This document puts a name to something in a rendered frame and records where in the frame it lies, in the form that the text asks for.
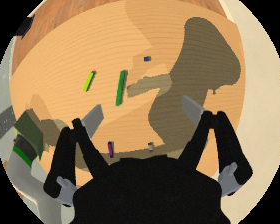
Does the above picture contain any purple rod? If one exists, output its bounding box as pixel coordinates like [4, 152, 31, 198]
[108, 142, 114, 158]

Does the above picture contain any lime green rod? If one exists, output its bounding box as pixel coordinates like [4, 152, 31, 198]
[82, 72, 95, 92]

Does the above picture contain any dark green rod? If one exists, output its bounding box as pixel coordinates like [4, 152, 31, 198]
[115, 71, 125, 106]

